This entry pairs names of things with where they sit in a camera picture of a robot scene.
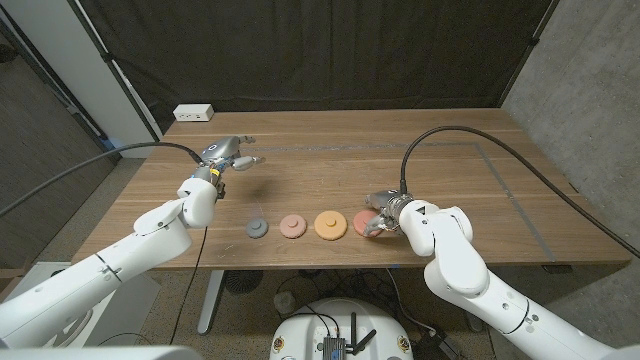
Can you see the dusty pink toy disc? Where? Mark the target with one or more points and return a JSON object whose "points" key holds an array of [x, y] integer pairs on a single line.
{"points": [[293, 226]]}

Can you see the small black floor fan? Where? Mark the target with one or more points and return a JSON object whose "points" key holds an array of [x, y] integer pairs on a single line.
{"points": [[242, 281]]}

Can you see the grey toy disc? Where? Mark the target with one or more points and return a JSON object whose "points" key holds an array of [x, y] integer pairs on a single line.
{"points": [[257, 227]]}

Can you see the coral red toy disc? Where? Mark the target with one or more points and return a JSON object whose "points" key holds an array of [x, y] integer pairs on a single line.
{"points": [[361, 222]]}

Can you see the white floor platform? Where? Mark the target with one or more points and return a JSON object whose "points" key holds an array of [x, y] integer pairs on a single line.
{"points": [[135, 305]]}

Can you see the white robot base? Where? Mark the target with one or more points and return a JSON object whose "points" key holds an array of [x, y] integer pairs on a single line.
{"points": [[310, 330]]}

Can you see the grey tape outline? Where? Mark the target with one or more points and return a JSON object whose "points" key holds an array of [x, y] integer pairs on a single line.
{"points": [[350, 146]]}

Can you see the white power strip box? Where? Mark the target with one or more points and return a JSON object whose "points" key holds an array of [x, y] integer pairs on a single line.
{"points": [[193, 112]]}

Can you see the black backdrop stand pole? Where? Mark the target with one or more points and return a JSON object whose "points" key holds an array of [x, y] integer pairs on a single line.
{"points": [[534, 40], [107, 57]]}

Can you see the white table leg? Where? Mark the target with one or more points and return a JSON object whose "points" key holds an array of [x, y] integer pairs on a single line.
{"points": [[210, 305]]}

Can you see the round grey floor object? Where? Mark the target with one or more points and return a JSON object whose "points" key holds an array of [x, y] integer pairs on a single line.
{"points": [[285, 302]]}

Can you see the grey router with black antennas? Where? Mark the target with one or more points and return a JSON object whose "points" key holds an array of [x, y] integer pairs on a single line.
{"points": [[334, 347]]}

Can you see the white robot torso edge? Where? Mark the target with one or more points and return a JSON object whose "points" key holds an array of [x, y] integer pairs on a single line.
{"points": [[100, 355]]}

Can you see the black backdrop curtain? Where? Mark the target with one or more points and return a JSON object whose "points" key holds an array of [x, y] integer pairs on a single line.
{"points": [[320, 50]]}

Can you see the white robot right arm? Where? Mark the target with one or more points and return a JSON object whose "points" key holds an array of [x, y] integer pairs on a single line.
{"points": [[460, 270]]}

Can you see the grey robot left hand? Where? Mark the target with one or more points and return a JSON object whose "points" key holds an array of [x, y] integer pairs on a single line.
{"points": [[220, 152]]}

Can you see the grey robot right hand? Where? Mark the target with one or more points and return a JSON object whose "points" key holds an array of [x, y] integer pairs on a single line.
{"points": [[390, 202]]}

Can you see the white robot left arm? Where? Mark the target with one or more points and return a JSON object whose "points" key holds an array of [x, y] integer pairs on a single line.
{"points": [[100, 272]]}

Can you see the grey table leg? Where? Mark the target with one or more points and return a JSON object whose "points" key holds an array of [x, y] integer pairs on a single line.
{"points": [[474, 324]]}

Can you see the orange toy disc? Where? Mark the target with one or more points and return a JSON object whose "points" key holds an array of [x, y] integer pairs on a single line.
{"points": [[330, 225]]}

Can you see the black power adapter box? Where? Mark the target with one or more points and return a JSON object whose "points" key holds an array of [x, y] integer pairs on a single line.
{"points": [[435, 346]]}

